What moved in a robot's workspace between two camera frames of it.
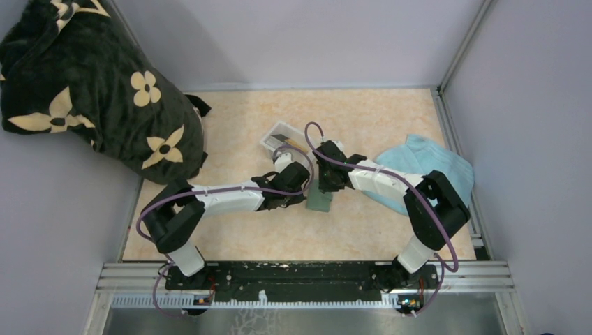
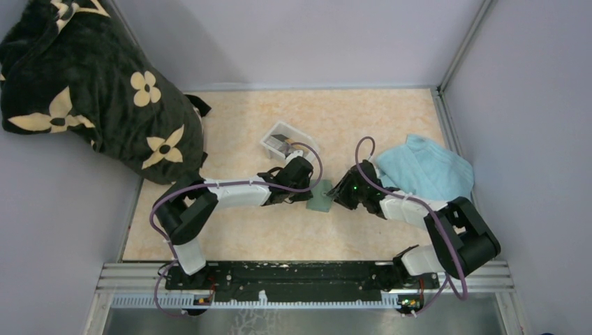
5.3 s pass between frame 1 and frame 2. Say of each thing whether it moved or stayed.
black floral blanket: stayed
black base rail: stayed
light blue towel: stayed
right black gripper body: moved
